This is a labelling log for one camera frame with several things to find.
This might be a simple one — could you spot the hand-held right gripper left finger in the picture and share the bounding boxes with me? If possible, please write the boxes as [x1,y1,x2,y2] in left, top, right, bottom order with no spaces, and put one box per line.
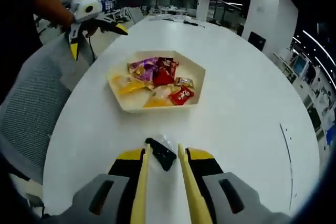
[70,148,146,224]

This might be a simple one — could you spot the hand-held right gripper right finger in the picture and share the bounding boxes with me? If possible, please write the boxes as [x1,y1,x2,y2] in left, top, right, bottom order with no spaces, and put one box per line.
[185,147,266,224]

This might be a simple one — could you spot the yellow food tongs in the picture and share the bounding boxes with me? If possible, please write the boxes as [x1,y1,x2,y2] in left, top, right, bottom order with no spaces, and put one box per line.
[130,143,214,224]

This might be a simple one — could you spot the black food packet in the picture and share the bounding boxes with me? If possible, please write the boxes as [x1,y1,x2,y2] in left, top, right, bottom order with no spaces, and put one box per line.
[144,134,177,172]

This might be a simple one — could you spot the purple gold food packet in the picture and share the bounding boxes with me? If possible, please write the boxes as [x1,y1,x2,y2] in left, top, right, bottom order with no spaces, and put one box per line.
[135,68,158,91]

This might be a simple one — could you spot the red food bar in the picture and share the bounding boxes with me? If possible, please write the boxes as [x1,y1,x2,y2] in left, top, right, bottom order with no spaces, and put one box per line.
[152,68,175,87]
[156,57,180,77]

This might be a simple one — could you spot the red food packet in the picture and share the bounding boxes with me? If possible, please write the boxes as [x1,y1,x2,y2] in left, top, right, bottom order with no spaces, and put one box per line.
[169,86,195,106]

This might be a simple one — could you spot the clear yellow food packet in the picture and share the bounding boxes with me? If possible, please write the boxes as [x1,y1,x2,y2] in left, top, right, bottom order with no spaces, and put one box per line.
[142,84,175,109]

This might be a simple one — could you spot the small gold food candy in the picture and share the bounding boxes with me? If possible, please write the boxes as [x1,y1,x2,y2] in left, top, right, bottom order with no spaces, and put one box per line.
[174,77,195,89]

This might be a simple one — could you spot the beige hexagonal container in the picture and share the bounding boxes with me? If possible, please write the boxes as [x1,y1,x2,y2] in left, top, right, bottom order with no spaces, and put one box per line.
[107,49,206,114]

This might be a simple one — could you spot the person's left hand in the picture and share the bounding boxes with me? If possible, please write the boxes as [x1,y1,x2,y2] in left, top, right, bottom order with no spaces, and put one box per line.
[83,22,98,38]

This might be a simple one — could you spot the white office chair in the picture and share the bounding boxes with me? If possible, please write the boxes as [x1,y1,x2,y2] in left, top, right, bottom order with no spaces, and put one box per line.
[128,7,145,25]

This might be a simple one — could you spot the blue storage box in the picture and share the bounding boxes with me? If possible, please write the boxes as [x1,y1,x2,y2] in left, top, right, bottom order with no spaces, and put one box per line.
[324,128,335,147]

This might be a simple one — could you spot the black office chair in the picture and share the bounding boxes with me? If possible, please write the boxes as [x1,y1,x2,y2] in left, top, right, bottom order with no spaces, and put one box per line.
[248,31,267,51]

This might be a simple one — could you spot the white computer monitor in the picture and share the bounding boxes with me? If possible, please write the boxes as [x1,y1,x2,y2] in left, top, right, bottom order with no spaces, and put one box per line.
[293,56,309,77]

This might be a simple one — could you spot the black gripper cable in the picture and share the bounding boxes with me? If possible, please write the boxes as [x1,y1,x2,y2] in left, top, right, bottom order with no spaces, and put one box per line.
[87,35,97,61]

